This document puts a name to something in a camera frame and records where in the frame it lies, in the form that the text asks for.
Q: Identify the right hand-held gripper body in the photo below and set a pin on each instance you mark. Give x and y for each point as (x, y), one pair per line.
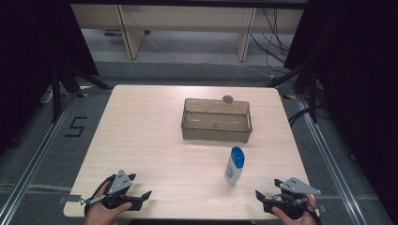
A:
(295, 186)

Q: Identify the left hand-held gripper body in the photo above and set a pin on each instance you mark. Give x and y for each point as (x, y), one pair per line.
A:
(120, 182)

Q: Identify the white bottle with blue cap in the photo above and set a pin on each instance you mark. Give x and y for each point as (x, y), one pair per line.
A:
(234, 170)

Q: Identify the clear plastic storage box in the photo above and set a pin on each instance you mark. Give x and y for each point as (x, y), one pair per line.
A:
(216, 125)

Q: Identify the person's right hand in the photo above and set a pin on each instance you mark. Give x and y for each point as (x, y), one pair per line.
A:
(292, 220)

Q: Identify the person's left hand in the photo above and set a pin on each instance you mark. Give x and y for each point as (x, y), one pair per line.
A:
(104, 215)

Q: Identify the black metal stand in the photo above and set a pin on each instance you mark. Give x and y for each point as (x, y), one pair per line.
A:
(313, 93)
(56, 93)

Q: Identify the small round grey disc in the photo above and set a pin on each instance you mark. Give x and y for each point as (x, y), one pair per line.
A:
(227, 99)

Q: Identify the dark curtain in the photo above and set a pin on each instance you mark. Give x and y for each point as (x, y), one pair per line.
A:
(28, 62)
(366, 78)

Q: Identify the small pink item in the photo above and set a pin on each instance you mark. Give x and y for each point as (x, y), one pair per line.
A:
(112, 32)

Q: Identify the beige wooden furniture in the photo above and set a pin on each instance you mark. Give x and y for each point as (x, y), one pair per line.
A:
(187, 17)

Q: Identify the aluminium floor rail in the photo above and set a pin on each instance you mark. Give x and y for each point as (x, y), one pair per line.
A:
(328, 162)
(34, 162)

